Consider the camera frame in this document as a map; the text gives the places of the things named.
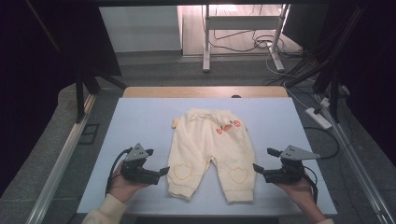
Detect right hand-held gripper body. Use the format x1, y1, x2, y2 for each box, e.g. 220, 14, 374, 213
262, 145, 321, 185

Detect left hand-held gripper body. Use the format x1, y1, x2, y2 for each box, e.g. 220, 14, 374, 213
120, 143, 162, 186

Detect cream baby pants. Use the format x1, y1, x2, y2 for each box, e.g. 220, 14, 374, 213
166, 107, 257, 205

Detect person's right hand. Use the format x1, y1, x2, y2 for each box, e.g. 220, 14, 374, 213
275, 176, 316, 207

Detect person's left hand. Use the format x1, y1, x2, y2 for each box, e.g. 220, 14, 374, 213
108, 161, 149, 203

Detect light blue table mat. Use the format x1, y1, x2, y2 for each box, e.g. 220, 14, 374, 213
76, 97, 338, 216

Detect white power strip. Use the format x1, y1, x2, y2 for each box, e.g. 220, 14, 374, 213
304, 106, 333, 131

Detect dark floor socket cover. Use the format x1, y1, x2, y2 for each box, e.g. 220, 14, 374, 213
77, 122, 101, 146

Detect wooden table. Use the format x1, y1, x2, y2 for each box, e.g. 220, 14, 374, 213
122, 86, 290, 99

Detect black metal stand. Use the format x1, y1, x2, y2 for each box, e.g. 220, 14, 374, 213
74, 63, 128, 124
283, 6, 367, 123

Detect white panel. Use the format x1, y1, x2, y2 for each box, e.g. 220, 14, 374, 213
98, 6, 183, 53

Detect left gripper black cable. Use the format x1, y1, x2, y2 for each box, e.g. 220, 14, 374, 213
105, 147, 134, 196

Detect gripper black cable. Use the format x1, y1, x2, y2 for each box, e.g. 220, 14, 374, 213
302, 165, 319, 205
105, 147, 134, 196

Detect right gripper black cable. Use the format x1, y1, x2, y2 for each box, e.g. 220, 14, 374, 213
302, 165, 319, 205

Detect black floor cable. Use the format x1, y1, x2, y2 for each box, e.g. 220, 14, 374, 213
303, 125, 341, 161

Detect metal floor rail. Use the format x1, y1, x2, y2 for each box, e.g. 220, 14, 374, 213
313, 92, 396, 224
25, 94, 98, 224

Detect tangle of floor cables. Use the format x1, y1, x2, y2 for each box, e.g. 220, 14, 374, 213
207, 28, 304, 60

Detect white desk frame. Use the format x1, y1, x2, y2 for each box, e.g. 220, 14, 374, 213
202, 3, 291, 74

